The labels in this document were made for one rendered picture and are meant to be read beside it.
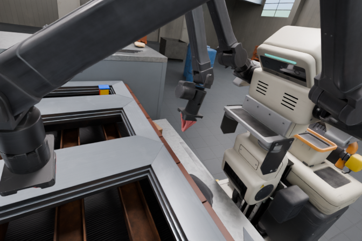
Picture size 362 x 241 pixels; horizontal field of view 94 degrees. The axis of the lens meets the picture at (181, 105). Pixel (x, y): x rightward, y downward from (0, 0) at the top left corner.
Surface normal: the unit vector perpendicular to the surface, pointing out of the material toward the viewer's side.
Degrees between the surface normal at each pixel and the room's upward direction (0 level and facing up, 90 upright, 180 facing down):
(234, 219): 0
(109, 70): 90
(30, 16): 90
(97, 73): 90
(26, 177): 14
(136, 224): 0
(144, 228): 0
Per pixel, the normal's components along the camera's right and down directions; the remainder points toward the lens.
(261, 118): -0.91, 0.03
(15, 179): 0.31, -0.75
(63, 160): 0.16, -0.89
